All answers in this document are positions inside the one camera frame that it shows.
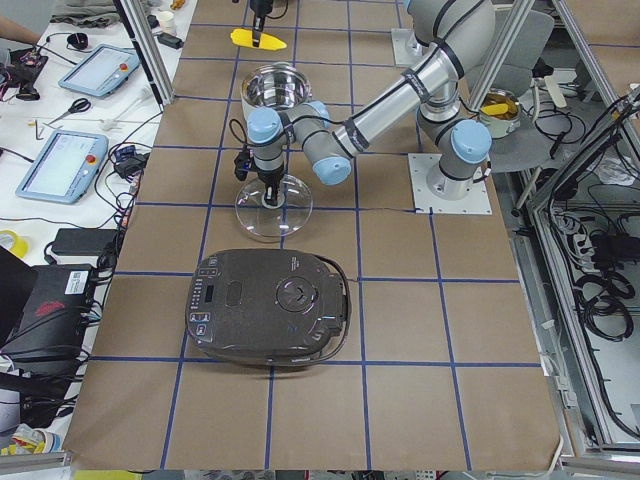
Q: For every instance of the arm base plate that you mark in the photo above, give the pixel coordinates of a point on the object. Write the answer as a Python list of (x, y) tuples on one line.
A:
[(434, 193), (406, 48)]

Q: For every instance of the steel bowl on chair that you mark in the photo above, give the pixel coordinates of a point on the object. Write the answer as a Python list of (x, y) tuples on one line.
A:
[(500, 113)]

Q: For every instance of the glass pot lid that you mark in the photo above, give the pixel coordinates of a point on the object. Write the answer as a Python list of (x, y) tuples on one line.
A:
[(270, 223)]

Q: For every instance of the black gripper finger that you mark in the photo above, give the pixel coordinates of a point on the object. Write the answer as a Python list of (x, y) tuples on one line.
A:
[(271, 193), (257, 29)]

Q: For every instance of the black scissors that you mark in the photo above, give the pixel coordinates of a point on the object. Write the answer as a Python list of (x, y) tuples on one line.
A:
[(79, 105)]

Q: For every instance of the blue teach pendant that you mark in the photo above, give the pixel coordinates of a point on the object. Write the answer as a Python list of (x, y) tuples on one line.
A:
[(102, 72), (65, 167)]

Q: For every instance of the dark brown rice cooker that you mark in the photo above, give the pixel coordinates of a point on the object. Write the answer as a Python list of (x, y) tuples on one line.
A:
[(269, 307)]

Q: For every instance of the yellow tape roll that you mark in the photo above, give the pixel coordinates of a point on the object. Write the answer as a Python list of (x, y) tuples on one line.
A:
[(15, 244)]

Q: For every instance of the white paper cup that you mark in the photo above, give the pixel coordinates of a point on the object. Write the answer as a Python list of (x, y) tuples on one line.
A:
[(166, 20)]

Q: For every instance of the black power adapter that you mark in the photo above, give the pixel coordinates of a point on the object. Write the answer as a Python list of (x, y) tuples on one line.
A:
[(79, 242)]

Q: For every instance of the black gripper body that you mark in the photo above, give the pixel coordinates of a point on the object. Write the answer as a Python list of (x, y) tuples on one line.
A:
[(270, 177), (258, 14)]

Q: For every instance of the yellow corn cob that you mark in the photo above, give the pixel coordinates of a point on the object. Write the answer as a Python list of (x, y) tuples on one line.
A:
[(243, 38)]

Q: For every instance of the aluminium frame post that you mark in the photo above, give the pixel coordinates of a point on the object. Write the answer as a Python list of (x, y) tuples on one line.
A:
[(135, 21)]

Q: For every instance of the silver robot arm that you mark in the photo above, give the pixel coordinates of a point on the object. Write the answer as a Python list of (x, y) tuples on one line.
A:
[(456, 35)]

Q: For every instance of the pale green electric pot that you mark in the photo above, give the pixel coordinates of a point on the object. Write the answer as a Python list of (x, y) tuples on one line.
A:
[(271, 89)]

